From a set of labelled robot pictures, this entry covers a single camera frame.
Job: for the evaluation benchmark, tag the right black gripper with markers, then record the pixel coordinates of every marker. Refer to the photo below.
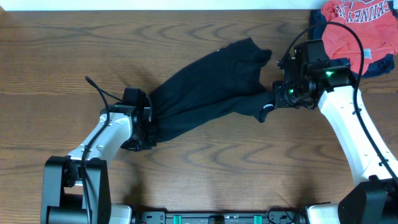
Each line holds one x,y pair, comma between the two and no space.
280,101

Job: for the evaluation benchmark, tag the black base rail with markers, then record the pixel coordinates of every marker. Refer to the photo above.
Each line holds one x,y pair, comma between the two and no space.
274,216

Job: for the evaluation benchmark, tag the black t-shirt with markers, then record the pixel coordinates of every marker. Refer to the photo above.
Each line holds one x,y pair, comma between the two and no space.
223,82

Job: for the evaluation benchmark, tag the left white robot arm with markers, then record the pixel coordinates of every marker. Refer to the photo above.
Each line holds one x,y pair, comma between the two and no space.
76,187

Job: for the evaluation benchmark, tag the navy blue garment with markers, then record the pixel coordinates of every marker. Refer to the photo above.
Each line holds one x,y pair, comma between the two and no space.
375,69

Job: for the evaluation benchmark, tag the red printed t-shirt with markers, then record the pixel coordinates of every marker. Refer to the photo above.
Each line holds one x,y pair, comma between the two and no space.
371,20

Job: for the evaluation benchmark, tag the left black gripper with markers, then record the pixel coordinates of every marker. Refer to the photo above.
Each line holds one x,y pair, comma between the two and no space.
152,140

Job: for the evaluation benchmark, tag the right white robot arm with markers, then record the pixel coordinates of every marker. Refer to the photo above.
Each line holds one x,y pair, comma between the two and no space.
312,81

